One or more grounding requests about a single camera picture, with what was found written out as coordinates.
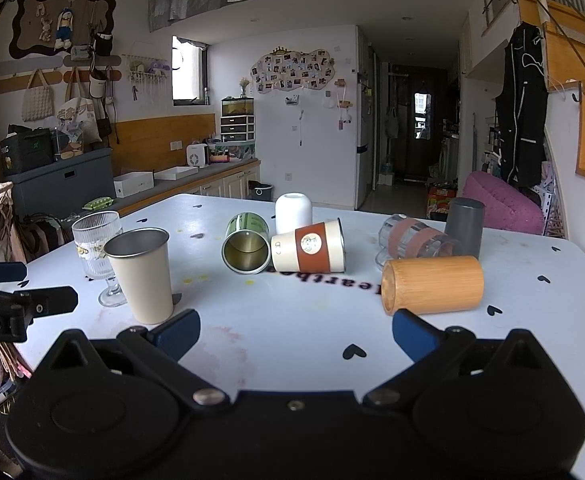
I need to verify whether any small black hanging bag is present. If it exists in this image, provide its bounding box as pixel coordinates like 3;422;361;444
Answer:
90;32;113;98

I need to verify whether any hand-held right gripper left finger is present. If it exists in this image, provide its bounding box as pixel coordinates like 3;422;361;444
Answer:
37;309;229;411

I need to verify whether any white knitted bag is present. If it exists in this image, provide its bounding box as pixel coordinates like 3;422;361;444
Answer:
21;69;54;123

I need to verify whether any white cup with brown sleeve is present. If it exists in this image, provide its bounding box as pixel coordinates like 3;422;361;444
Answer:
271;218;346;273

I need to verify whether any pink plush pouf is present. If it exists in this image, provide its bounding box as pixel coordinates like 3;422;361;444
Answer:
462;170;544;235

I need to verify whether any white cardboard box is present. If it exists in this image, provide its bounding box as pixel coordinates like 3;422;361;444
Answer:
114;172;154;198

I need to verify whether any brown wall board with dolls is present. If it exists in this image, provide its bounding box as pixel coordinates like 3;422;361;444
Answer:
9;0;117;61

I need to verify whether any white counter cabinet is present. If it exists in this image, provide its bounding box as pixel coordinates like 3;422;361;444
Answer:
112;157;262;216

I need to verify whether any dark hallway door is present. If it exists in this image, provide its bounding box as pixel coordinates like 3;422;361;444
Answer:
406;80;435;181

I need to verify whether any glass cup with pink sleeve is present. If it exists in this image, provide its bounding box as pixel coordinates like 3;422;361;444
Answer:
375;214;463;267

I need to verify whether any white matte cup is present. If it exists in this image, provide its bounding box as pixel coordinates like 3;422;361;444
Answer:
275;192;313;235

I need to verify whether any white heart-print tablecloth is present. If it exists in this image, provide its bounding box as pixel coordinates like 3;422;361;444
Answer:
2;193;585;480

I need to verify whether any white wall hook rack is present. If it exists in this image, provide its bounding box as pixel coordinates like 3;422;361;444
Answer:
122;52;170;98

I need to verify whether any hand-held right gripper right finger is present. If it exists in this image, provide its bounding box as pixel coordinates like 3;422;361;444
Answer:
365;309;559;409

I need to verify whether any window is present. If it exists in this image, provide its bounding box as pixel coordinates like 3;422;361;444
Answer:
172;36;208;107

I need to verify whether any printed tote bag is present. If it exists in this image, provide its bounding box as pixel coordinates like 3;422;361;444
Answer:
57;67;102;153

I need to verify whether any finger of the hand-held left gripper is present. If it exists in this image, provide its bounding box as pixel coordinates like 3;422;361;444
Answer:
21;286;80;318
0;261;28;284

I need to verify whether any green tin cup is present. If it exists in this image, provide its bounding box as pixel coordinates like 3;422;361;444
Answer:
222;212;271;275

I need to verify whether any ribbed stemmed glass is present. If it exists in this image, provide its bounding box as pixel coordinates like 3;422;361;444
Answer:
72;211;127;308

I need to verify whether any glass fish tank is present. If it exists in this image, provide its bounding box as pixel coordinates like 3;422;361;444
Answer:
221;97;255;117

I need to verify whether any grey matte cup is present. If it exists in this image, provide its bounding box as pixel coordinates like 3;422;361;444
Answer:
445;197;486;259

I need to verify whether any cloud-shaped photo board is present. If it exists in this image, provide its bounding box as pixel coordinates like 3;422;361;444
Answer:
251;48;335;94

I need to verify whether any black hanging coat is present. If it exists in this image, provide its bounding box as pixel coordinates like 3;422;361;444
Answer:
495;22;549;188

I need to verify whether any dark grey storage cabinet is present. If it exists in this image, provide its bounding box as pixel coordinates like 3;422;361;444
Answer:
11;148;116;221

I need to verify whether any flat white box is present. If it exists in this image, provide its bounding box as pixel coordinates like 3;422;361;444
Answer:
154;165;199;181

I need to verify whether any black storage bag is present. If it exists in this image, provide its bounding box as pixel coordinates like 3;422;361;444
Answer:
0;127;54;176

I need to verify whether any bamboo wooden cup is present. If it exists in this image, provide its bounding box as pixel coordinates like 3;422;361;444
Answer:
381;255;485;316

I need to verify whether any small drawer organizer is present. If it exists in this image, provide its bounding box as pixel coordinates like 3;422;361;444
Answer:
220;115;256;143

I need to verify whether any cream metal cup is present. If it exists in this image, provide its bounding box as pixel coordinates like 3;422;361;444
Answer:
103;228;174;325

